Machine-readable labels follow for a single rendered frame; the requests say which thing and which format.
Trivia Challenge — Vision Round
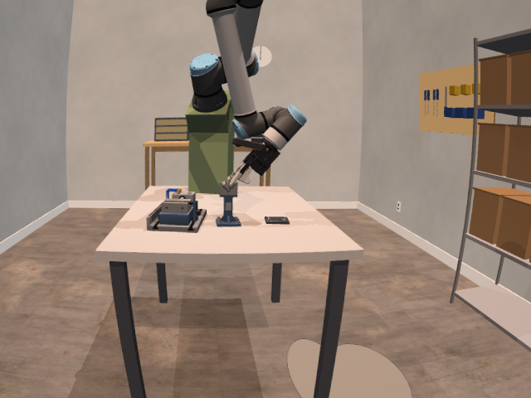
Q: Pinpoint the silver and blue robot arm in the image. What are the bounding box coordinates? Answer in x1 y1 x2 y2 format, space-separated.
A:
190 0 307 150

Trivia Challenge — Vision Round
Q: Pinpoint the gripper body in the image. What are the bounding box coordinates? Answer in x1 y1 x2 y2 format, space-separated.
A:
244 138 280 176

